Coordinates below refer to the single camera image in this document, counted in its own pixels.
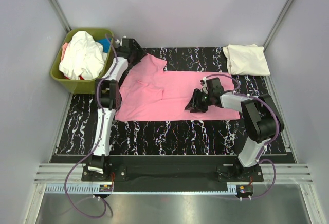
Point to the left aluminium corner post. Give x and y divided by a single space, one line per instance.
60 14

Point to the right aluminium corner post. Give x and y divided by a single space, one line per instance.
276 26

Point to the folded cream t-shirt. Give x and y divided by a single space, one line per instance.
246 60

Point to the pink t-shirt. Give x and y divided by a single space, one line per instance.
149 93

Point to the aluminium rail frame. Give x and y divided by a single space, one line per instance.
57 179

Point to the blue garment in basket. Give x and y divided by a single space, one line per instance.
106 43

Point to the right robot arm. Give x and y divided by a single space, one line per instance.
262 125

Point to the aluminium corner post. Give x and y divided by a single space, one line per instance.
60 14
276 26

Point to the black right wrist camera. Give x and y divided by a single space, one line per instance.
213 87

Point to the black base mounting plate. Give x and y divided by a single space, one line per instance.
173 173

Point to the olive green plastic basket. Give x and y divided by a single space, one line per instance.
77 86

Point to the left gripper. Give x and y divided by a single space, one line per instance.
141 54

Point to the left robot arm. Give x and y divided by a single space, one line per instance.
108 99

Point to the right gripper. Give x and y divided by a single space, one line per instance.
194 103

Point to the white shirt in basket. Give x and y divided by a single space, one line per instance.
82 56

